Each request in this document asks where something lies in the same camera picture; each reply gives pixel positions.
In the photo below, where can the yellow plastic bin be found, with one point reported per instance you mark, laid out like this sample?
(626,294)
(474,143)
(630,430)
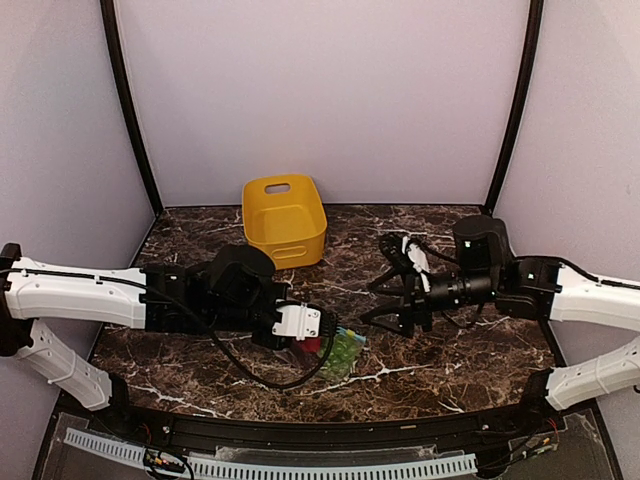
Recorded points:
(284,217)

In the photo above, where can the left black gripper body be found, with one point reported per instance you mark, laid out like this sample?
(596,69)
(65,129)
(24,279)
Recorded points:
(273,344)

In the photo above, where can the right black frame post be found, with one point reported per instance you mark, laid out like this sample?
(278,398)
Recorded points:
(520,95)

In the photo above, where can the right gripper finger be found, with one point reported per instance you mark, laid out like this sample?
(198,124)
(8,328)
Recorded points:
(387,317)
(391,282)

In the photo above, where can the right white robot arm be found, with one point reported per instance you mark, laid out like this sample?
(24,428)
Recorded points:
(540,288)

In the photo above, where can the red fake apple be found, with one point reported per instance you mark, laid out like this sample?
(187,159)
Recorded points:
(307,346)

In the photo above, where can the left black frame post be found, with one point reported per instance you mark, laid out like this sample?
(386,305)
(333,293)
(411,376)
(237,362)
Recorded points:
(123,89)

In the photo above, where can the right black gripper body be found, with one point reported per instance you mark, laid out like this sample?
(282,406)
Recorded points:
(414,294)

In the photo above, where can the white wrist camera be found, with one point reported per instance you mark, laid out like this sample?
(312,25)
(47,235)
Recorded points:
(406,257)
(298,321)

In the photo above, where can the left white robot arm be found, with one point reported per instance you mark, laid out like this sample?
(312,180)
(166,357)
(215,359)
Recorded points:
(233,292)

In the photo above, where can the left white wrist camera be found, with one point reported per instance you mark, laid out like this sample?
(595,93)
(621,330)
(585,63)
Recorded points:
(298,321)

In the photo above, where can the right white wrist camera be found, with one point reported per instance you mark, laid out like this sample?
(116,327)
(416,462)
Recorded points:
(406,257)

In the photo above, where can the black front rail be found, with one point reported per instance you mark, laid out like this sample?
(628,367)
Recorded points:
(483,430)

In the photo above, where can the white slotted cable duct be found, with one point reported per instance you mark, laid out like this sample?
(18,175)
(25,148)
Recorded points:
(246,463)

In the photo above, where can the black frame post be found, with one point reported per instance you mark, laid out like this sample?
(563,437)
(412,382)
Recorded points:
(123,89)
(520,95)

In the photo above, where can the green fake grapes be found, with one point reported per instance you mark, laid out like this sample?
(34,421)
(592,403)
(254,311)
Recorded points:
(342,359)

